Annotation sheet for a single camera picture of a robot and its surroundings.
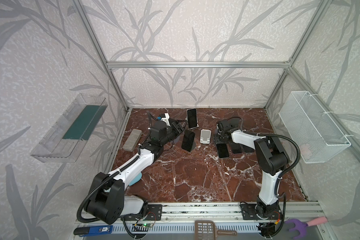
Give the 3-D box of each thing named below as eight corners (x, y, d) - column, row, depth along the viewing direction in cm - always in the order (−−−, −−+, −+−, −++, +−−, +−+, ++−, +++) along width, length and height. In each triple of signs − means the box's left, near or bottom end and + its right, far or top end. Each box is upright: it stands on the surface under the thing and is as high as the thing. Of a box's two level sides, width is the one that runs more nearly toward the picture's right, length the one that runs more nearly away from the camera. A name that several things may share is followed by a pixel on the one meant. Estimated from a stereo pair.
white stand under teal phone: (200, 143, 102) (201, 137, 95) (199, 136, 106) (200, 129, 99) (210, 143, 102) (211, 137, 95) (209, 136, 106) (211, 129, 100)
